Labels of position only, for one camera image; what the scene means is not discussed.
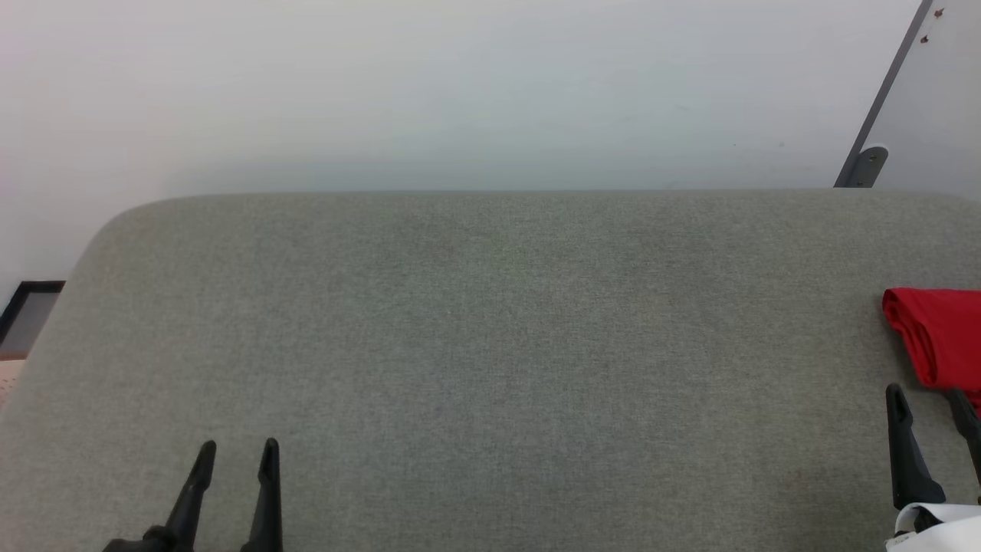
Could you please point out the light grey partition panel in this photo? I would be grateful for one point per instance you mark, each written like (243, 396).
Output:
(943, 100)

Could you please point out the grey metal partition post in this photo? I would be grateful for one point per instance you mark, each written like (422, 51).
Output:
(880, 100)

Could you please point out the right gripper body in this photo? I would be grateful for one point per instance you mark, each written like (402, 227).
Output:
(943, 533)

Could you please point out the black framed grey board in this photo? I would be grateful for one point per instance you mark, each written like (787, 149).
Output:
(42, 287)

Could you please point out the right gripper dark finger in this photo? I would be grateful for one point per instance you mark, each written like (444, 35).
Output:
(967, 422)
(908, 460)

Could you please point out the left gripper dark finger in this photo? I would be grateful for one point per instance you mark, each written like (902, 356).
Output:
(191, 502)
(266, 506)

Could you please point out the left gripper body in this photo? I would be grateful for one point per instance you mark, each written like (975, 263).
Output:
(142, 543)

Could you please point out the red basketball jersey white sleeves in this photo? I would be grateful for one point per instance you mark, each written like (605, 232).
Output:
(943, 330)

